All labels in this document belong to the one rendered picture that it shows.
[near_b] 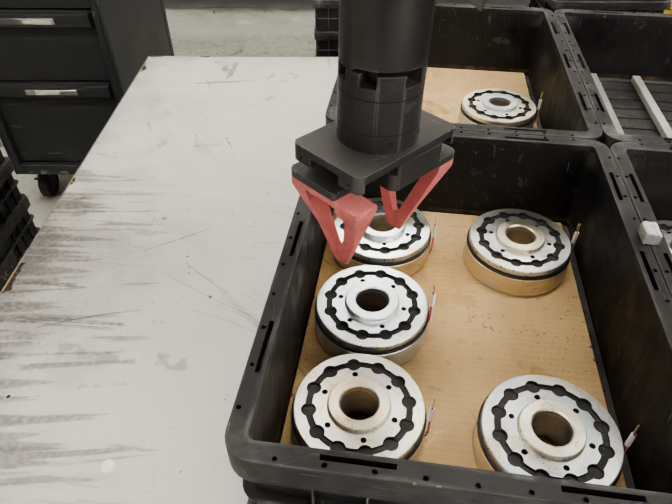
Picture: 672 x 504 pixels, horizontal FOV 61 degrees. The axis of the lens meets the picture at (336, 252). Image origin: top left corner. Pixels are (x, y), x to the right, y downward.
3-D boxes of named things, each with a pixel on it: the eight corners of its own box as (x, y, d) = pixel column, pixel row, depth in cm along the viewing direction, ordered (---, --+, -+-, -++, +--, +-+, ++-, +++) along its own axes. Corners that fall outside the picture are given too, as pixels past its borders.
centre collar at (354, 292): (401, 324, 50) (402, 319, 49) (345, 324, 50) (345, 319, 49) (397, 284, 53) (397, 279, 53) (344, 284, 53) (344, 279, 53)
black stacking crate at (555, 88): (572, 227, 68) (602, 143, 60) (325, 206, 71) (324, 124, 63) (533, 81, 97) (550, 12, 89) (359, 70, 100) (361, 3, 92)
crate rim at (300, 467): (746, 549, 32) (768, 531, 30) (221, 478, 35) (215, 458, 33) (599, 159, 61) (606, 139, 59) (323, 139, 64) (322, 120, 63)
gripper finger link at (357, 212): (291, 251, 45) (286, 148, 39) (354, 214, 49) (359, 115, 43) (352, 296, 42) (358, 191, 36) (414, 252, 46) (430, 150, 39)
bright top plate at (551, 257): (581, 279, 55) (582, 274, 54) (474, 274, 55) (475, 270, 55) (557, 214, 62) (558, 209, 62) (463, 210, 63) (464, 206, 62)
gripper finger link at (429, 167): (324, 231, 47) (324, 131, 41) (382, 197, 51) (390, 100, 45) (385, 273, 44) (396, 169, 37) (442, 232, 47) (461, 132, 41)
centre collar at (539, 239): (549, 256, 56) (550, 251, 56) (498, 254, 57) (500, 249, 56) (539, 224, 60) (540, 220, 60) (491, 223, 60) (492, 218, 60)
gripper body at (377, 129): (291, 163, 40) (288, 61, 35) (388, 116, 45) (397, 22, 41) (358, 204, 37) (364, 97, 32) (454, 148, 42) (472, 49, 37)
